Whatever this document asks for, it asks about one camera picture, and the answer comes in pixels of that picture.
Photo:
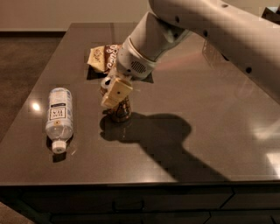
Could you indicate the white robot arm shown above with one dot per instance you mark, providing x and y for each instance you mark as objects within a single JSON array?
[{"x": 249, "y": 42}]

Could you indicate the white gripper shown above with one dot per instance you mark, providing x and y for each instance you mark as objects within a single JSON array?
[{"x": 130, "y": 63}]

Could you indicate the orange soda can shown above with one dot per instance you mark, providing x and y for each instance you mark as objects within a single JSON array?
[{"x": 121, "y": 112}]

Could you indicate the dark cabinet drawer handle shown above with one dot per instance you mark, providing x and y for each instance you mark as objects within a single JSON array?
[{"x": 128, "y": 206}]

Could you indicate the clear plastic water bottle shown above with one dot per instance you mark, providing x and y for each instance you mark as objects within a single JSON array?
[{"x": 59, "y": 125}]

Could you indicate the brown chip bag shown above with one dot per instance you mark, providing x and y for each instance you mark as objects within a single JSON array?
[{"x": 102, "y": 58}]

